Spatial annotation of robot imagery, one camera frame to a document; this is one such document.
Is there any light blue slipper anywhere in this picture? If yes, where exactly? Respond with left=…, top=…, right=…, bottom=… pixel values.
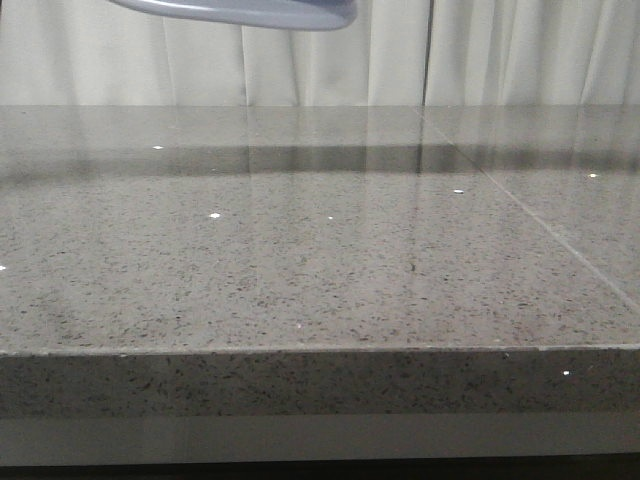
left=113, top=0, right=358, bottom=31

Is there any cream curtain right panel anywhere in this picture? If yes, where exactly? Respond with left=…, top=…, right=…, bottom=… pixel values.
left=424, top=1, right=639, bottom=106

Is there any cream curtain panel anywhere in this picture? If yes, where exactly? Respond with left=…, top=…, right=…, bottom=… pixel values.
left=1, top=1, right=431, bottom=106
left=424, top=1, right=639, bottom=106

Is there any cream curtain left panel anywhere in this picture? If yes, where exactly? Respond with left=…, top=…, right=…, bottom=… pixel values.
left=1, top=1, right=431, bottom=106

